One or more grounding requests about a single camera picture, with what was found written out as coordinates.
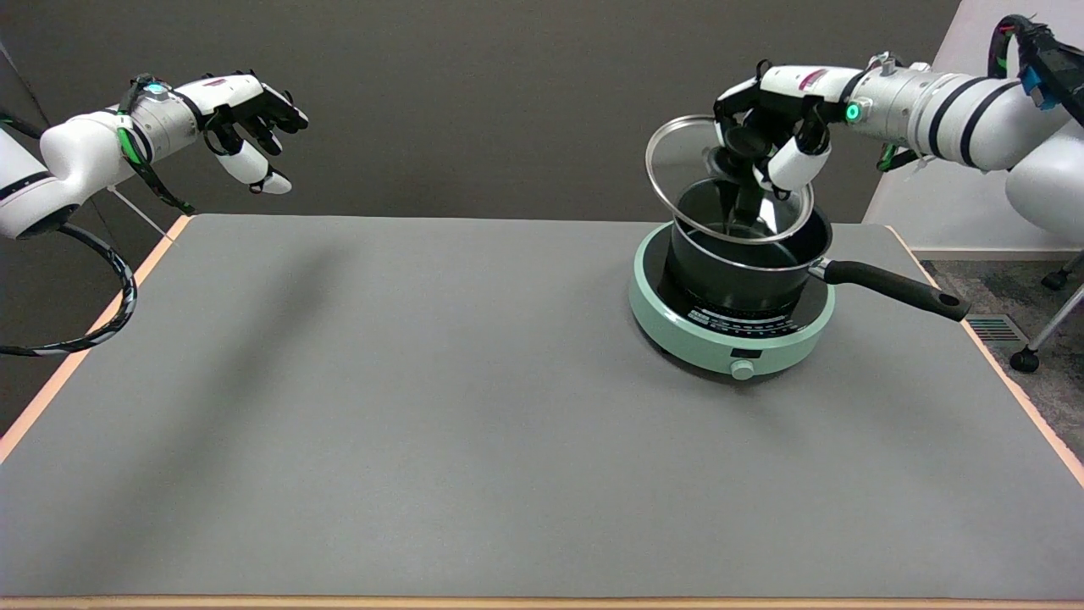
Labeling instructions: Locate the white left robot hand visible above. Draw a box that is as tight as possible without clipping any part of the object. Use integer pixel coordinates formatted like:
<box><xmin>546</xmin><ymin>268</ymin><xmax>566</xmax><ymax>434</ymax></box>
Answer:
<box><xmin>174</xmin><ymin>70</ymin><xmax>310</xmax><ymax>196</ymax></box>

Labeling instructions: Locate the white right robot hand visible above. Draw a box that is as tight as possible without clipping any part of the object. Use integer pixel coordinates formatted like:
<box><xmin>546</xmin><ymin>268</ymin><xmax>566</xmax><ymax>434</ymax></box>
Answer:
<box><xmin>713</xmin><ymin>61</ymin><xmax>869</xmax><ymax>192</ymax></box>

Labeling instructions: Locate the glass pot lid black knob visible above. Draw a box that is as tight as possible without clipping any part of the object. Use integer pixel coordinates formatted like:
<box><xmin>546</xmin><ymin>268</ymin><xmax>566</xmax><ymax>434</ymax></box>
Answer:
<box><xmin>645</xmin><ymin>115</ymin><xmax>816</xmax><ymax>245</ymax></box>

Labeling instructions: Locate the mint green induction cooker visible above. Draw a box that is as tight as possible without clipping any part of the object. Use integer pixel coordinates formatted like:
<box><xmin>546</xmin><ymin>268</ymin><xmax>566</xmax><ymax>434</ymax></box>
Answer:
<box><xmin>628</xmin><ymin>222</ymin><xmax>837</xmax><ymax>380</ymax></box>

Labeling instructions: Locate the floor vent grille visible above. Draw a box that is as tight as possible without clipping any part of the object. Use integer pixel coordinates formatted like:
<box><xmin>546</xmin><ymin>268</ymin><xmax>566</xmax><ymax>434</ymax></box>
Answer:
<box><xmin>964</xmin><ymin>314</ymin><xmax>1028</xmax><ymax>344</ymax></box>

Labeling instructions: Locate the black green left wrist cable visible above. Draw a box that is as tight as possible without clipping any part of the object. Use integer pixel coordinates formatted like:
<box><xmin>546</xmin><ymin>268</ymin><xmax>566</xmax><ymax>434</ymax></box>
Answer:
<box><xmin>117</xmin><ymin>75</ymin><xmax>197</xmax><ymax>215</ymax></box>

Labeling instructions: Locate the black saucepan with handle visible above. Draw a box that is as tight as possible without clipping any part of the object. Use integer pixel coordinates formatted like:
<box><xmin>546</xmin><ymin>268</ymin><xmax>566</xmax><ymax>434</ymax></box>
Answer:
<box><xmin>669</xmin><ymin>178</ymin><xmax>972</xmax><ymax>321</ymax></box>

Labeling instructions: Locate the black looping left arm cable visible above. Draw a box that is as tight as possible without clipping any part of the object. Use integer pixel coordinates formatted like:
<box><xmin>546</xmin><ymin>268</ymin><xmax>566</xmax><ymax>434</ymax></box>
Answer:
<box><xmin>0</xmin><ymin>220</ymin><xmax>139</xmax><ymax>358</ymax></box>

